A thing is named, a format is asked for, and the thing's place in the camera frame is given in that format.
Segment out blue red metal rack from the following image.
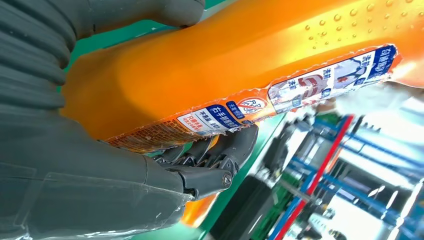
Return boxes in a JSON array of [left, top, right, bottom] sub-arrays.
[[268, 110, 424, 240]]

